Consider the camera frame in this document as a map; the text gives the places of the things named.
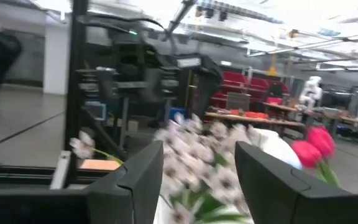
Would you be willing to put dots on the small blue-framed monitor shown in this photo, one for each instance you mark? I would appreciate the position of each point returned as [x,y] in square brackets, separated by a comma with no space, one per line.
[95,110]

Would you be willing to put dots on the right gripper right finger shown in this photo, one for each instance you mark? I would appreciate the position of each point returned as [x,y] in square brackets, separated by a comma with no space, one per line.
[278,193]

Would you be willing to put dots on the white humanoid robot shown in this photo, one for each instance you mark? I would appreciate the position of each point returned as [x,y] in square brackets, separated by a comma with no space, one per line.
[311,91]

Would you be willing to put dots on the long wooden workbench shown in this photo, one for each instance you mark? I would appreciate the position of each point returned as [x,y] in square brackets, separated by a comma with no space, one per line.
[253,119]

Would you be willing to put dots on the red bin shelf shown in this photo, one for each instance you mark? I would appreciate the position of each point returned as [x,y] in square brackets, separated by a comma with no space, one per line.
[244,84]

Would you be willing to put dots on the black metal table frame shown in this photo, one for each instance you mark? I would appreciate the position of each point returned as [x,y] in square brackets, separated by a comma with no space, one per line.
[76,93]

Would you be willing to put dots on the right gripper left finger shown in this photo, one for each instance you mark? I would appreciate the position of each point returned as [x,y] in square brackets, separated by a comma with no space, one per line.
[135,186]

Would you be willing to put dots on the white artificial tulip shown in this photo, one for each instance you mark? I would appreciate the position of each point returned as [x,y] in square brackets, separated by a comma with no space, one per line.
[278,149]

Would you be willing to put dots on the pink artificial tulip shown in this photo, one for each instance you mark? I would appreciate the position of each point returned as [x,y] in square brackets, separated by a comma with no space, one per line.
[322,140]
[306,154]

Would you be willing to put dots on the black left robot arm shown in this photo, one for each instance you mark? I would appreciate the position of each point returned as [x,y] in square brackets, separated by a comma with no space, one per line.
[126,59]

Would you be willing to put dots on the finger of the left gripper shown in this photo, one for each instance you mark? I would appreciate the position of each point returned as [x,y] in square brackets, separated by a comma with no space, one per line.
[208,84]

